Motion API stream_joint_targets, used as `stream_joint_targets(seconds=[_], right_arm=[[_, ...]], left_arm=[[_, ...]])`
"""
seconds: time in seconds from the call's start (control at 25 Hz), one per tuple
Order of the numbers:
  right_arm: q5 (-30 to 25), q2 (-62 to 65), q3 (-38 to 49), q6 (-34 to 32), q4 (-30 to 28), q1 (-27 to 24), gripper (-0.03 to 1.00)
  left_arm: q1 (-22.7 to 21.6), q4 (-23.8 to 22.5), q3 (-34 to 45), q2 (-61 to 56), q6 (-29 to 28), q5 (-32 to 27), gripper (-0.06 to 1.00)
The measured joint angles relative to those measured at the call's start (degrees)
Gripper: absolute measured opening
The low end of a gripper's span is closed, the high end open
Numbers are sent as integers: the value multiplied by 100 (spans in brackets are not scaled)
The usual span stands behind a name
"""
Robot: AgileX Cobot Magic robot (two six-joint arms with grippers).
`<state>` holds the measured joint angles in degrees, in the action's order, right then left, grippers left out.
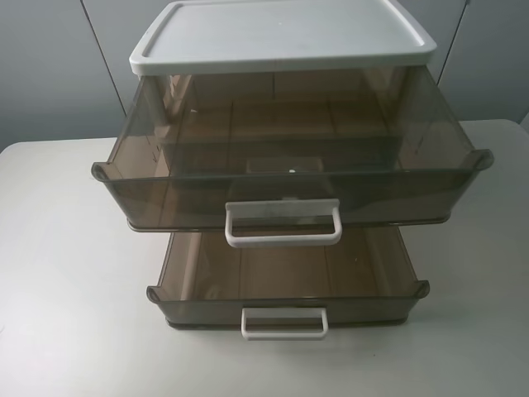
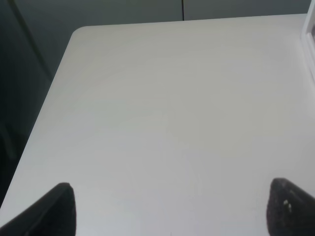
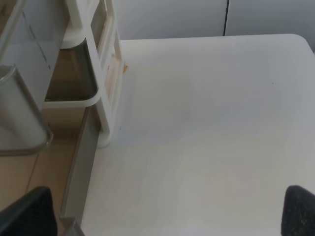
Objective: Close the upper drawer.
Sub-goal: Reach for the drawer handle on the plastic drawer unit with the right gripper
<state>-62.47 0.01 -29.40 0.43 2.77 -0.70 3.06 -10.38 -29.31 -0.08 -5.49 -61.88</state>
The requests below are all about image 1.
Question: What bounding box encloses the smoky transparent drawer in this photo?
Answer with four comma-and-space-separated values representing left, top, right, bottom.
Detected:
169, 135, 402, 175
91, 66, 493, 247
147, 227, 430, 340

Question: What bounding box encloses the white plastic drawer cabinet frame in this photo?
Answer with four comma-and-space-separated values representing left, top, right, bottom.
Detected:
128, 0, 438, 137

